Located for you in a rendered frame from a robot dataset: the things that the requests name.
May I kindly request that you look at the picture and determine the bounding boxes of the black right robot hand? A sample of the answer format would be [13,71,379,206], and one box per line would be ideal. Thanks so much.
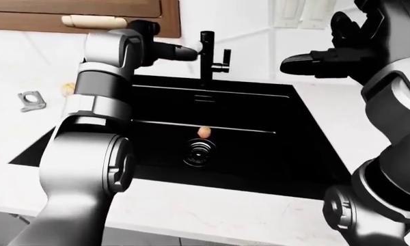
[279,0,410,87]

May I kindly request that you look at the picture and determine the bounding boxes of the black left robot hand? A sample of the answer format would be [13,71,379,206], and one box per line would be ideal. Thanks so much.
[128,19,203,68]

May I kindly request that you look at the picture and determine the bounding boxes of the black sink faucet spout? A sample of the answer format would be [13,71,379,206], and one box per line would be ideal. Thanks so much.
[199,30,215,87]

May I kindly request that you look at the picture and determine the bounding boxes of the black kitchen sink basin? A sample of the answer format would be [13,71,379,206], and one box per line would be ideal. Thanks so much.
[8,74,353,200]

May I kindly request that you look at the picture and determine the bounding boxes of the black round sink drain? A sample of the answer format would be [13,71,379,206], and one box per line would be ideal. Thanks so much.
[182,137,217,168]

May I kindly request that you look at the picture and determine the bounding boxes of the white panelled cabinet door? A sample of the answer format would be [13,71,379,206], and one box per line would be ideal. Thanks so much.
[273,0,335,29]

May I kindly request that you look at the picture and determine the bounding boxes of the brown wooden cabinet panel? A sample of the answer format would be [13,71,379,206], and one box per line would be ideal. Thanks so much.
[0,0,182,39]

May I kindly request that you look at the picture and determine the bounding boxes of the small yellow food piece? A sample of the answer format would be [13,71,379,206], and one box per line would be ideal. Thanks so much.
[61,82,77,97]

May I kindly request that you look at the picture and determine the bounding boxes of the black faucet lever handle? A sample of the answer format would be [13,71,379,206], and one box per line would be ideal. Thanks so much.
[210,48,232,74]

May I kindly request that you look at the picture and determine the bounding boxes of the beige cabinet handle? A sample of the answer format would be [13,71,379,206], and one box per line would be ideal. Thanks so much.
[61,14,128,29]

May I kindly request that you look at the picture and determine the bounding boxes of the grey metal bracket part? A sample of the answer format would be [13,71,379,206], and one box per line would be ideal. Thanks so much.
[17,90,48,113]

